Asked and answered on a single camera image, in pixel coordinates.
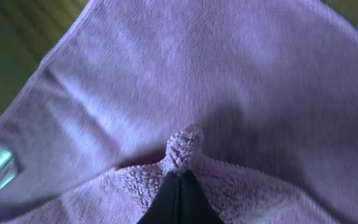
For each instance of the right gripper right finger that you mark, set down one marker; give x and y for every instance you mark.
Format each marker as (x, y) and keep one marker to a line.
(195, 208)

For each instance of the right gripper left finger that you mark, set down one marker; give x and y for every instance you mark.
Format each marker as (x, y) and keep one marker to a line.
(166, 205)

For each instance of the purple cloth with label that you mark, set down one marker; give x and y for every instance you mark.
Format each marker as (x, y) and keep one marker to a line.
(259, 99)

